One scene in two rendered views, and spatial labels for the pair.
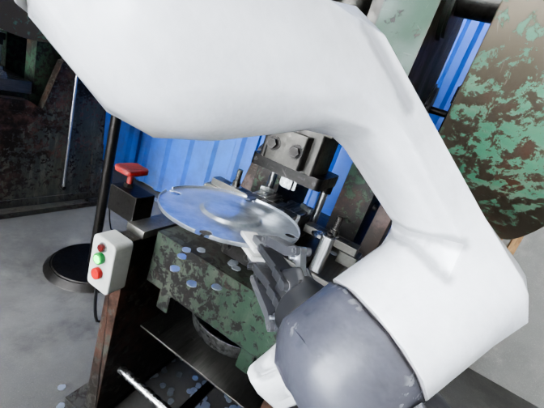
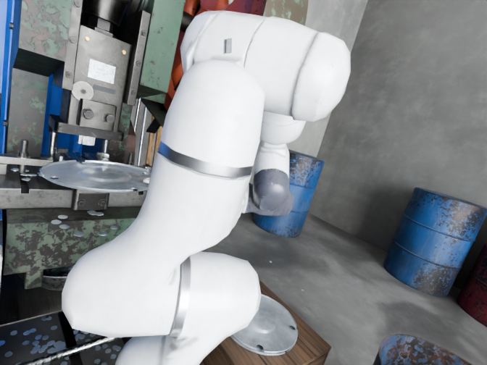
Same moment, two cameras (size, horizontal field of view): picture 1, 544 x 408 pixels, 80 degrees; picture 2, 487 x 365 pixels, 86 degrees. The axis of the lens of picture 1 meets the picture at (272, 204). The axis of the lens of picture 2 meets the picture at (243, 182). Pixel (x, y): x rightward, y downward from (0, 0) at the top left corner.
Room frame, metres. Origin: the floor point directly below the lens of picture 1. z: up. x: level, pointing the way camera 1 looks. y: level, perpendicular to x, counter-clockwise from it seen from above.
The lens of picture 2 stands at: (0.00, 0.57, 1.03)
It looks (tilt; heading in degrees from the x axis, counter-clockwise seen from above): 12 degrees down; 293
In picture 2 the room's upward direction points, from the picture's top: 15 degrees clockwise
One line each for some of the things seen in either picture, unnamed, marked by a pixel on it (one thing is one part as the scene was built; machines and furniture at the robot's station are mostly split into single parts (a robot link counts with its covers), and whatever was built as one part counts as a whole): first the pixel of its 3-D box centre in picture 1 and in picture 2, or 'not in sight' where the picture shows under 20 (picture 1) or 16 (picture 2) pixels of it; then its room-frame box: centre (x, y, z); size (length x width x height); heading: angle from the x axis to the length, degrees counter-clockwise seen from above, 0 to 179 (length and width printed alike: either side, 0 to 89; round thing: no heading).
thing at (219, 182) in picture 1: (233, 184); (19, 156); (0.92, 0.13, 0.76); 0.17 x 0.06 x 0.10; 68
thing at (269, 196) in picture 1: (280, 208); (82, 161); (0.85, -0.03, 0.76); 0.15 x 0.09 x 0.05; 68
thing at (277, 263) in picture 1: (278, 265); not in sight; (0.41, -0.04, 0.82); 0.11 x 0.04 x 0.01; 29
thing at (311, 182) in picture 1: (294, 172); (86, 131); (0.86, -0.03, 0.86); 0.20 x 0.16 x 0.05; 68
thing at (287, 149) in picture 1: (311, 107); (97, 80); (0.82, -0.01, 1.04); 0.17 x 0.15 x 0.30; 158
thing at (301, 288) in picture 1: (298, 303); not in sight; (0.35, -0.07, 0.82); 0.09 x 0.07 x 0.08; 29
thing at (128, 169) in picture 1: (129, 180); not in sight; (0.77, 0.36, 0.72); 0.07 x 0.06 x 0.08; 158
